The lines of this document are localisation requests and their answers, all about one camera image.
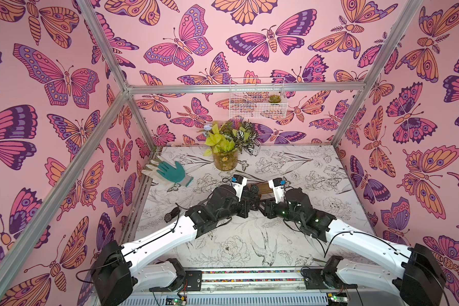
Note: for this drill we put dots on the aluminium frame back bar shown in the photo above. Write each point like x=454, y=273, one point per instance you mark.
x=321, y=86

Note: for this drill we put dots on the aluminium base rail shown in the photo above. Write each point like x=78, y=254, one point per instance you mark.
x=248, y=277

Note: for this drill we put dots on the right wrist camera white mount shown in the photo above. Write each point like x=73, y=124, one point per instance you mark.
x=278, y=188

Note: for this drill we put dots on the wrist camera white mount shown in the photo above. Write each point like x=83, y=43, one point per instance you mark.
x=238, y=183
x=278, y=188

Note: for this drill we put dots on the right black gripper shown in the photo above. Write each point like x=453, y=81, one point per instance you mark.
x=271, y=199

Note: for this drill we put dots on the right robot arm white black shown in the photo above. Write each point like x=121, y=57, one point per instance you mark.
x=411, y=273

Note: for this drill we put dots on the aluminium frame right post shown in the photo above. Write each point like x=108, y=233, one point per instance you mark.
x=396, y=32

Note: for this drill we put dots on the aluminium frame left post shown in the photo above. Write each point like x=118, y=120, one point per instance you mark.
x=23, y=247

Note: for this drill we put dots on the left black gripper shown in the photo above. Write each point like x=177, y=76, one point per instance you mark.
x=244, y=206

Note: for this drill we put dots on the glass vase with plants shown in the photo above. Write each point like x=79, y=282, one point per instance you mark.
x=225, y=141

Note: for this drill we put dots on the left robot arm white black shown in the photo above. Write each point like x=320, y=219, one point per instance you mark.
x=122, y=269

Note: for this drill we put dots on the teal white garden glove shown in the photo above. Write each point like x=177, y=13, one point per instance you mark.
x=164, y=172

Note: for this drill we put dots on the small succulent in basket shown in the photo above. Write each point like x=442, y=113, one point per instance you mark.
x=275, y=99

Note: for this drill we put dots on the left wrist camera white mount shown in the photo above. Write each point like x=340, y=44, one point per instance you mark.
x=238, y=183

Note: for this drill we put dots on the wooden watch stand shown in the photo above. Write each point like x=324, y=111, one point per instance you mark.
x=261, y=189

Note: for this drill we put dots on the aluminium frame post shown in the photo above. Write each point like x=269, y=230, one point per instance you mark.
x=23, y=247
x=396, y=32

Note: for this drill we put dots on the white wire basket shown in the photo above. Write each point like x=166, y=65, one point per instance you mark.
x=254, y=105

